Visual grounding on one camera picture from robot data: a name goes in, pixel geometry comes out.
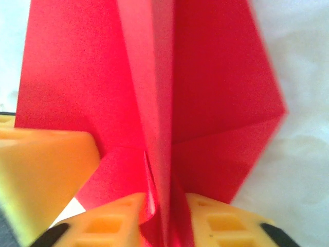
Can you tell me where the red square paper sheet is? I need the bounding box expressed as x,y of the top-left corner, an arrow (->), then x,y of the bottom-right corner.
14,0 -> 290,247

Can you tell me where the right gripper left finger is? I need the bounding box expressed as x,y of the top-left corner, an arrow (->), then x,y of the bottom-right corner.
30,192 -> 148,247

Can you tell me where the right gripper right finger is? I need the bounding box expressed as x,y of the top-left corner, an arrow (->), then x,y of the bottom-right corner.
184,192 -> 293,247

